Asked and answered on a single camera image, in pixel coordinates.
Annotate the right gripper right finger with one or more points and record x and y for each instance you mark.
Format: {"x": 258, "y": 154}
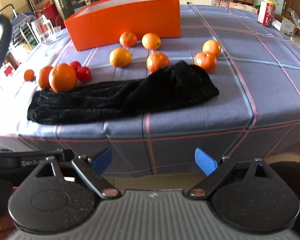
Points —
{"x": 215, "y": 170}

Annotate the red tomato front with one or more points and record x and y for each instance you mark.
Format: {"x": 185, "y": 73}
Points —
{"x": 83, "y": 74}

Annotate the orange cardboard box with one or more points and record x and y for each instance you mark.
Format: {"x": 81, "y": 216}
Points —
{"x": 102, "y": 23}

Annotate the red tomato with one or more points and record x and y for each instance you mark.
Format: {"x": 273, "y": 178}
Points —
{"x": 75, "y": 65}
{"x": 83, "y": 74}

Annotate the black fuzzy cloth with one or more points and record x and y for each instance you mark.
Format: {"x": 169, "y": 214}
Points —
{"x": 173, "y": 87}

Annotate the red tomato back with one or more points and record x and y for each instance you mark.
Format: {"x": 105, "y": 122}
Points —
{"x": 75, "y": 65}

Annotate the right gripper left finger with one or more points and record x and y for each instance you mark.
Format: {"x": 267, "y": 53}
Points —
{"x": 90, "y": 170}

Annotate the small mandarin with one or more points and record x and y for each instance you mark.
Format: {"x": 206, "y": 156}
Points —
{"x": 29, "y": 75}

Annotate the red shopping bag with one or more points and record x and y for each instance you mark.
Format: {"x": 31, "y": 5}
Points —
{"x": 51, "y": 13}

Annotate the red snack canister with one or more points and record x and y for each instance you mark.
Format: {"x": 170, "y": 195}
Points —
{"x": 266, "y": 13}

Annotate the clear glass jar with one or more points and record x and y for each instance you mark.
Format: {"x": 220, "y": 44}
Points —
{"x": 43, "y": 30}

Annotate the yellowish orange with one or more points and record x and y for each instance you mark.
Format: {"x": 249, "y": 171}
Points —
{"x": 212, "y": 46}
{"x": 120, "y": 57}

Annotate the blue plaid bed sheet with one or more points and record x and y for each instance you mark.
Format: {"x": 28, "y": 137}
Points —
{"x": 233, "y": 88}

